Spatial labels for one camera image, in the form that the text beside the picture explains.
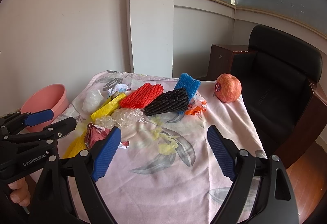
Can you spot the floral red paper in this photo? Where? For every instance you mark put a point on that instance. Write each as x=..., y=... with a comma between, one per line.
x=95, y=133

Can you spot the pink plastic basin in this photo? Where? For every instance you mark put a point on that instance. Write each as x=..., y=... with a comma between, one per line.
x=51, y=97

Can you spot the red foam fruit net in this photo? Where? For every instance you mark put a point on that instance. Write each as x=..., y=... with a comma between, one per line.
x=142, y=97

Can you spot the white plastic bag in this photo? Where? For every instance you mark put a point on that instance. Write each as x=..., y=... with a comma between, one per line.
x=92, y=101

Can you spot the yellow plastic bag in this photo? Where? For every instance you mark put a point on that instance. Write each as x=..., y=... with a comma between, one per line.
x=78, y=144

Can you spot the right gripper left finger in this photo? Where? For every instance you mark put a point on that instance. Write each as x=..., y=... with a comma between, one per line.
x=52, y=201

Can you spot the clear bubble wrap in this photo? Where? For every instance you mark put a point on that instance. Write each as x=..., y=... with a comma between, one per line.
x=121, y=118

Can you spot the pink floral tablecloth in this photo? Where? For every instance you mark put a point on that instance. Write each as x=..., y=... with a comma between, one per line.
x=168, y=173

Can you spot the black leather chair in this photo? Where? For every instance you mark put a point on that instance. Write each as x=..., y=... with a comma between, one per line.
x=275, y=75

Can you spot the person's left hand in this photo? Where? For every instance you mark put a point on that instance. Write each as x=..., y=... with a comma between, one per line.
x=19, y=192

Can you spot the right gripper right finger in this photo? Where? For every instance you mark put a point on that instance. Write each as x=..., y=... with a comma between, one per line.
x=275, y=200

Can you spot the blue foam fruit net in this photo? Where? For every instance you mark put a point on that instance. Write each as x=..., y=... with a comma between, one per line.
x=186, y=88

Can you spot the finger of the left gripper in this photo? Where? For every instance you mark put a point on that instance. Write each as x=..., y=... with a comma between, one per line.
x=13, y=123
x=52, y=132

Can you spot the black foam fruit net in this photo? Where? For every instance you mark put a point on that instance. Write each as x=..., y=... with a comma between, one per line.
x=171, y=101

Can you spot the dark wooden cabinet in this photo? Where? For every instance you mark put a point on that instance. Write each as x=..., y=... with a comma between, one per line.
x=221, y=59

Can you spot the orange and clear wrapper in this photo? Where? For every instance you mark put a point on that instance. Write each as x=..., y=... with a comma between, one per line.
x=195, y=107

